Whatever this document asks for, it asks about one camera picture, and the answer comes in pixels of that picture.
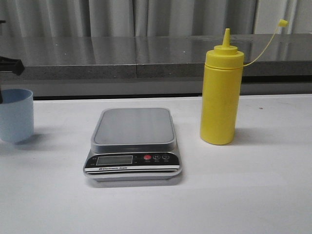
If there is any grey stone counter ledge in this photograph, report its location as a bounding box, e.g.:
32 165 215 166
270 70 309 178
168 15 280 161
0 34 312 99

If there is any light blue plastic cup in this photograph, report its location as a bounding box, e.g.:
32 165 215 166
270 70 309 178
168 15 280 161
0 89 34 143

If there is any yellow squeeze bottle with cap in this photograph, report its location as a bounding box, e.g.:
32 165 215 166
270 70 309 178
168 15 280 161
199 19 289 145

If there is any silver digital kitchen scale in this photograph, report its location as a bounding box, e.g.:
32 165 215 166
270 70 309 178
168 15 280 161
83 107 182 182

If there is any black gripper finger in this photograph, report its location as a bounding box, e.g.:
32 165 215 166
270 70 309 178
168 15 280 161
0 56 24 75

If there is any grey pleated curtain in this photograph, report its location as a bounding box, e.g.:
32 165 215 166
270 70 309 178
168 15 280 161
0 0 312 37

